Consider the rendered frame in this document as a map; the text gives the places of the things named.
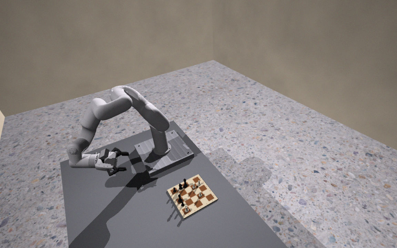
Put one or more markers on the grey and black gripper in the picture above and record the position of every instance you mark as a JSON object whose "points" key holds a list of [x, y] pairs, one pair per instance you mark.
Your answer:
{"points": [[110, 162]]}

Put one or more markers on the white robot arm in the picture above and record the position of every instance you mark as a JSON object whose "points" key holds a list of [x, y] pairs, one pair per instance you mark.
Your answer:
{"points": [[122, 98]]}

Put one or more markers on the brown and cream chessboard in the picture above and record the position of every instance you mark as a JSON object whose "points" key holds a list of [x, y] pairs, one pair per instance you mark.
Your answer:
{"points": [[191, 197]]}

